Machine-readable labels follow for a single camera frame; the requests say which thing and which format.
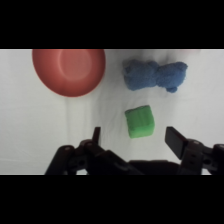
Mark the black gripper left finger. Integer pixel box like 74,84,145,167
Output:
45,126,138,175

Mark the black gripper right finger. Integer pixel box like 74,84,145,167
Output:
165,126,224,175

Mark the green foam block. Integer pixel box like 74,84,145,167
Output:
124,104,156,140

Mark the pink bowl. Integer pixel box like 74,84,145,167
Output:
31,49,107,98

